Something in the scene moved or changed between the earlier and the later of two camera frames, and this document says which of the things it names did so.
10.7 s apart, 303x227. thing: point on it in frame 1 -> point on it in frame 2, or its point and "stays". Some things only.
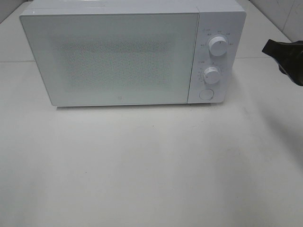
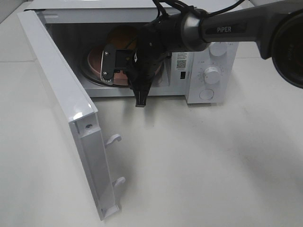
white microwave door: x=115 y=58 -> x=91 y=144
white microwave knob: x=218 y=46 stays
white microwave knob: x=211 y=74 stays
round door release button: x=207 y=94 stays
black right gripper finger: x=289 y=56 -> x=141 y=97
